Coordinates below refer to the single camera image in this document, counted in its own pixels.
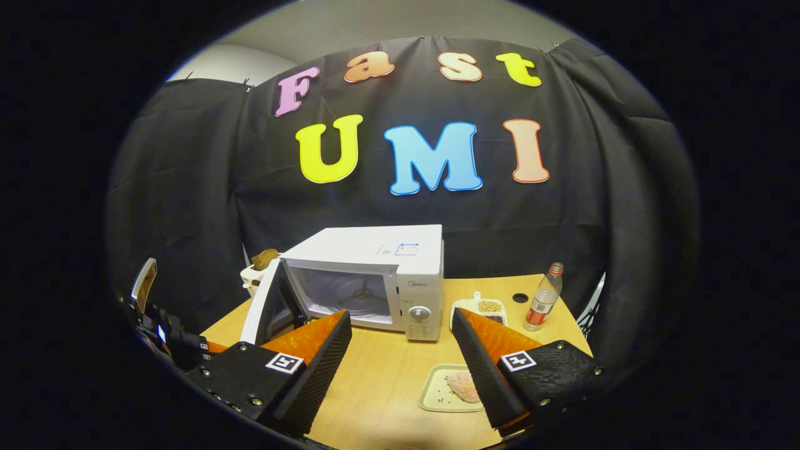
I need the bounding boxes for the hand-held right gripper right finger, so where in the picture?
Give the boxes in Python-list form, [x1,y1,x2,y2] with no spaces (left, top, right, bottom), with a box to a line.
[451,307,604,438]

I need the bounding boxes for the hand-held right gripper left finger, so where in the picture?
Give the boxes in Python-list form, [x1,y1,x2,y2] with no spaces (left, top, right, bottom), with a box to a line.
[184,309,353,436]

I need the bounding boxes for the pink chicken breast piece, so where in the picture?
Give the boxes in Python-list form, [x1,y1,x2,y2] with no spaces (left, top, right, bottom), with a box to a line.
[445,370,482,404]

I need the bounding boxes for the white microwave oven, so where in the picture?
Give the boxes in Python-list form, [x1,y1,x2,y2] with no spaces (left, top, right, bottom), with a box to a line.
[241,225,446,346]

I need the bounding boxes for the pale green rectangular plate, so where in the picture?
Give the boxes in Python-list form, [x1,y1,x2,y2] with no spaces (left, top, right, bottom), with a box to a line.
[417,364,486,413]

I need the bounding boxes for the white divided dish of beans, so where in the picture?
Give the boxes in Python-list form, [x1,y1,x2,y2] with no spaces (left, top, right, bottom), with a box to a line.
[450,291,508,332]

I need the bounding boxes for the white toaster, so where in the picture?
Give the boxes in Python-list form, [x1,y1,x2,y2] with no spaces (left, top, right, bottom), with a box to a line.
[241,250,282,298]

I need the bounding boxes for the clear plastic bottle red label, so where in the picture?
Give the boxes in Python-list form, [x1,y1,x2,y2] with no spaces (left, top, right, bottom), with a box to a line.
[524,262,564,332]

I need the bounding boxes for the black backdrop cloth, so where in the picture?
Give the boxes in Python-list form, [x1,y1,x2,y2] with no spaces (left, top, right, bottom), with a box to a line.
[106,37,701,369]

